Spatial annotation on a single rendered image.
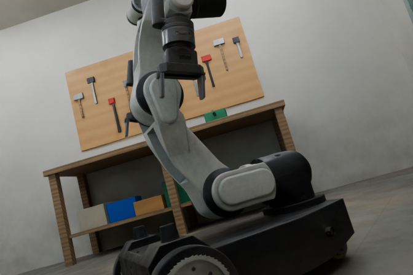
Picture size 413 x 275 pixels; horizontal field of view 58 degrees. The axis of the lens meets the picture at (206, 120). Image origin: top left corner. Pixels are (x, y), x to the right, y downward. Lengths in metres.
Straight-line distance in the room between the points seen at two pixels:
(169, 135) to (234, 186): 0.24
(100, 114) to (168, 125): 3.10
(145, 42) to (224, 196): 0.52
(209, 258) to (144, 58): 0.62
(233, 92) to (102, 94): 1.41
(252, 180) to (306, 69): 2.90
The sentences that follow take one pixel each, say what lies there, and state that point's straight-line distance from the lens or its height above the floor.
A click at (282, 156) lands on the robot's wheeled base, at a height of 0.34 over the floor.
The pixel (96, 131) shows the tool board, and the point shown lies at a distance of 4.13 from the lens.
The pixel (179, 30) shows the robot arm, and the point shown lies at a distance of 0.98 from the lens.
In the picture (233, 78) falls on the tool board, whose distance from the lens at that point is 3.86.
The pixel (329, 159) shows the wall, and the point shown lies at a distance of 3.81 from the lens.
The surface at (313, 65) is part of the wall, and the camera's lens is 3.94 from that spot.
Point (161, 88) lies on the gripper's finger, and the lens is 0.93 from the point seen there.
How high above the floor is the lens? 0.30
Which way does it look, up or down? 10 degrees up
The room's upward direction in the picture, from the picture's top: 16 degrees counter-clockwise
